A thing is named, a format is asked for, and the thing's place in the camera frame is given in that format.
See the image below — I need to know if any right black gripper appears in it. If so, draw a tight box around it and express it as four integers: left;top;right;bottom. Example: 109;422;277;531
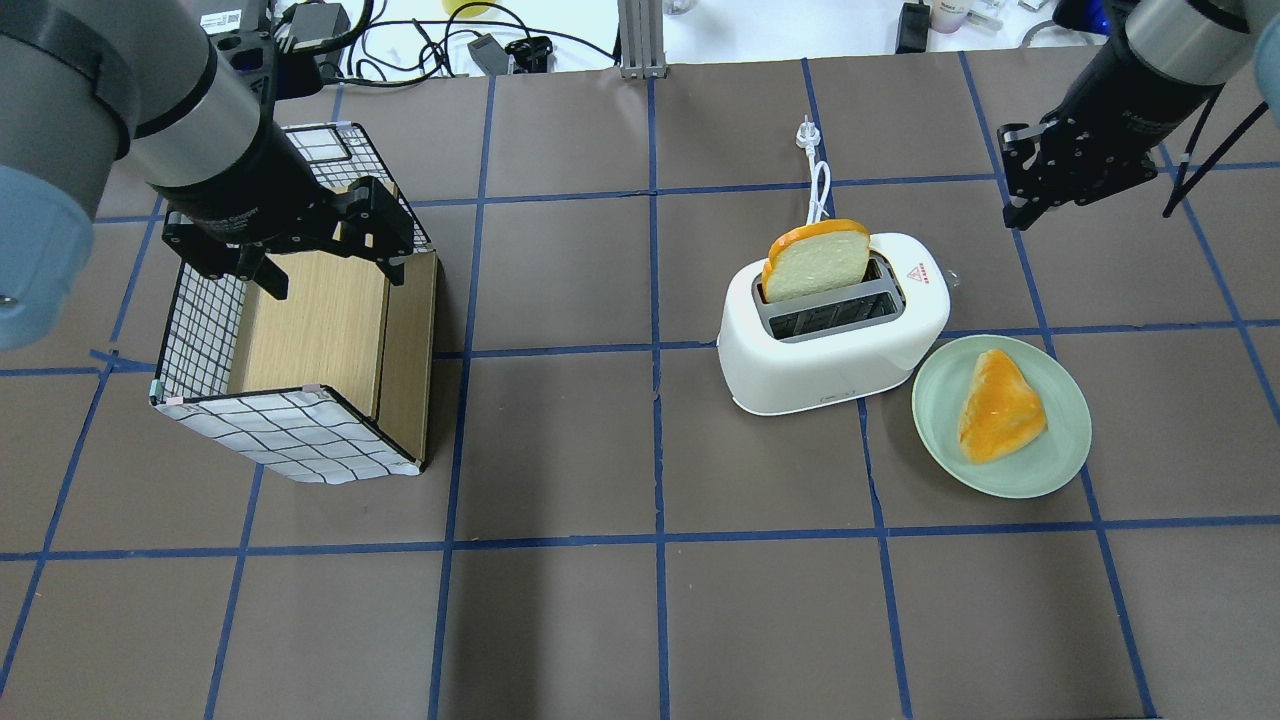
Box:
997;38;1158;231

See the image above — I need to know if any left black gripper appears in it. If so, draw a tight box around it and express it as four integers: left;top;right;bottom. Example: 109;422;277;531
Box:
160;126;416;301

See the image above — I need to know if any white toaster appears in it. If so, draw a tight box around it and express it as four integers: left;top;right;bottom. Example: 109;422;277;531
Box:
716;233;951;416

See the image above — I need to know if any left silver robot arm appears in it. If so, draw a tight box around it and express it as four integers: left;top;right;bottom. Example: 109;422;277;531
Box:
1;1;419;350

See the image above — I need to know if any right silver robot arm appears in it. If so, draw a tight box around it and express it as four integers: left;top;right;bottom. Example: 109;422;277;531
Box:
996;1;1279;231

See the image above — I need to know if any toast slice in toaster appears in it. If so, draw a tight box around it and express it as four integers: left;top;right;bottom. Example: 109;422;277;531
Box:
762;219;870;304

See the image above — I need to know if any grid fabric wooden basket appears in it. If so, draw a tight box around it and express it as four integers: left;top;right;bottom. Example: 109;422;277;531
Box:
148;122;439;484

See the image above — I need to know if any black power adapter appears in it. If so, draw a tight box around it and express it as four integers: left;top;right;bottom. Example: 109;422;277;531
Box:
893;1;931;55

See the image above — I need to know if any orange bread on plate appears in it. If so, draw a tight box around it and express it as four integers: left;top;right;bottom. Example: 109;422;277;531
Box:
957;348;1048;464

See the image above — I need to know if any light green plate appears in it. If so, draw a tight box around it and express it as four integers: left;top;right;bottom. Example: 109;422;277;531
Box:
911;334;1093;498

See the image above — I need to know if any white toaster power cable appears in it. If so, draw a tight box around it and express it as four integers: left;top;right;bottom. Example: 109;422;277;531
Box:
794;117;835;227

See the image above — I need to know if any aluminium frame post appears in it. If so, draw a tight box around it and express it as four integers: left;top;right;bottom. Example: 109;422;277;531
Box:
617;0;668;79

